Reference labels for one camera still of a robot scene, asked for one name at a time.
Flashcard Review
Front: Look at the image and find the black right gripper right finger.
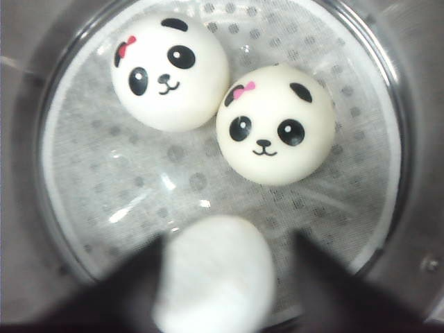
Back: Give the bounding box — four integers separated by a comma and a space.
269, 231, 443, 332

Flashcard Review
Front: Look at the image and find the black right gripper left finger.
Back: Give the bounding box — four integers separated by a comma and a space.
1, 235, 164, 332

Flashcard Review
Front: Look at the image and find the panda bun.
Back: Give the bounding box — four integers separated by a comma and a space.
153, 215, 276, 332
216, 64, 336, 186
111, 12, 230, 132

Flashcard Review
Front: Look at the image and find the white steamer cloth liner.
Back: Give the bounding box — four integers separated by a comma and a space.
40, 1, 402, 282

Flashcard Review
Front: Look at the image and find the stainless steel steamer pot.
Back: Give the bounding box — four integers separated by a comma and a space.
0, 0, 444, 333

